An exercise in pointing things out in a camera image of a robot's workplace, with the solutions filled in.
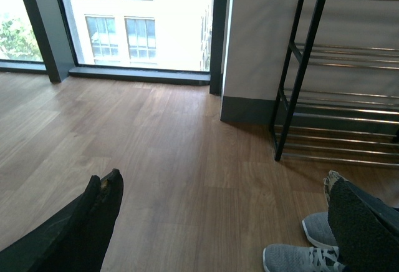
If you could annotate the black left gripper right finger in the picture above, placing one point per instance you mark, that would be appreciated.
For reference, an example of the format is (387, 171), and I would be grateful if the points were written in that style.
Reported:
(365, 228)

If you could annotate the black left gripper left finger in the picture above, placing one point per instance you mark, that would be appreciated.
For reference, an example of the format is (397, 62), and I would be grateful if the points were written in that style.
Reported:
(77, 237)

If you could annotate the grey sneaker navy collar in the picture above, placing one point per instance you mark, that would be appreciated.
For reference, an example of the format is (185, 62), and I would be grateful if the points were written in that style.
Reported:
(279, 257)

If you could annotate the black metal shoe rack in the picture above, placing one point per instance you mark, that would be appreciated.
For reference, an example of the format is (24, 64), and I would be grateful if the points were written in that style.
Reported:
(337, 98)

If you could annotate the dark window frame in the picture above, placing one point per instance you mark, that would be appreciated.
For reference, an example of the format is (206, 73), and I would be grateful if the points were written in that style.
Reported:
(166, 41)

